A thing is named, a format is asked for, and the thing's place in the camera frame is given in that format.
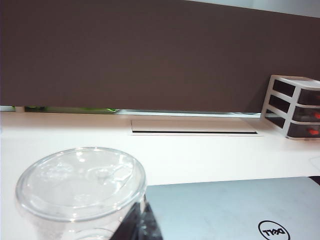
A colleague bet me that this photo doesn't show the dark translucent organizer drawer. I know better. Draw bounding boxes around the dark translucent organizer drawer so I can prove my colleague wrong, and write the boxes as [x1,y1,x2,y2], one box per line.
[298,87,320,105]
[294,106,320,122]
[287,121,320,139]

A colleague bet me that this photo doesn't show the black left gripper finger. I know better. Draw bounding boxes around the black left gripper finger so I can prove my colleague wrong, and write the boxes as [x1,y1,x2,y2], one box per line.
[116,199,165,240]

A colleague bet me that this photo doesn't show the silver Dell laptop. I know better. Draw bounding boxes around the silver Dell laptop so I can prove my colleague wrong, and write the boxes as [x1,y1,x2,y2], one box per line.
[144,175,320,240]

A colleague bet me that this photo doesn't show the silver rail under partition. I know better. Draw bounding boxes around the silver rail under partition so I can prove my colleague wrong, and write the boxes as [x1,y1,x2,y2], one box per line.
[116,109,261,119]

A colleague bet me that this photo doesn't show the brown fabric desk partition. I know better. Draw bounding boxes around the brown fabric desk partition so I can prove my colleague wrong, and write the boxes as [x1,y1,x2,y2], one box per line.
[0,0,320,115]

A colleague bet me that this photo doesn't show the clear plastic coffee cup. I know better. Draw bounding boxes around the clear plastic coffee cup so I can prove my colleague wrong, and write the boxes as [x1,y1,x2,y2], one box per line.
[14,146,147,240]

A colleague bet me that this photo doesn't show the small three-drawer organizer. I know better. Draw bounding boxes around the small three-drawer organizer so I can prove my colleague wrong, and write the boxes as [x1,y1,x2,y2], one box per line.
[259,74,320,142]

